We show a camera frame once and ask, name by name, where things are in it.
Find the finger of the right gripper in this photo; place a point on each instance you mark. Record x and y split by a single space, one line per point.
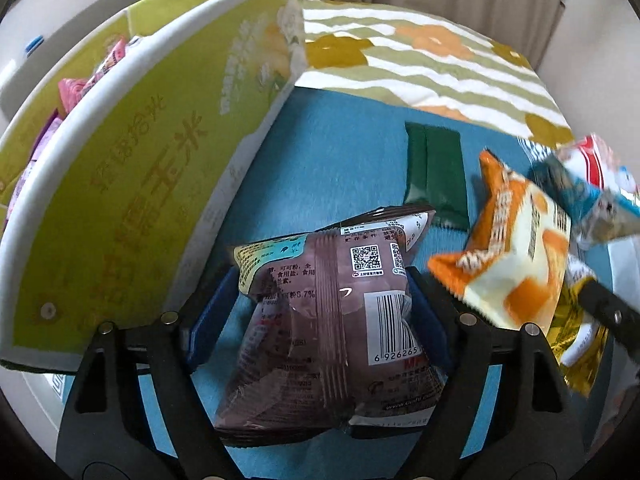
613 313

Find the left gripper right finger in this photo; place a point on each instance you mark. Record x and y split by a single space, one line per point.
533 432

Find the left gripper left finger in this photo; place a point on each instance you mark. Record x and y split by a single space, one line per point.
133 411

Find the gold snack bag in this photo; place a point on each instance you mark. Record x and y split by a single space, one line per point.
576 338

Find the orange white snack bag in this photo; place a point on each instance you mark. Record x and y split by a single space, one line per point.
512 268

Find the red white blue snack bag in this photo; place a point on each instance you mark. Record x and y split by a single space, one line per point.
599 194

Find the brown purple snack bag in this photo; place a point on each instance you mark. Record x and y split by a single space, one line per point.
330 342

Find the dark green snack bar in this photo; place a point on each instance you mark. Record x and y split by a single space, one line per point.
435 174

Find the pink snack bag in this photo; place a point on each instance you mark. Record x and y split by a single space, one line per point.
72 90

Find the green yellow cardboard box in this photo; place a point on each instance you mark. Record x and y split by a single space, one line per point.
109 212

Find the floral striped quilt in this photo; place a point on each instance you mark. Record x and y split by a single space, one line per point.
408 58

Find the blue object on headboard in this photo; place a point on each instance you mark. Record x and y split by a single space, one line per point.
33 45

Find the grey bed headboard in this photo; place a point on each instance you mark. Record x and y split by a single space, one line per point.
62 23

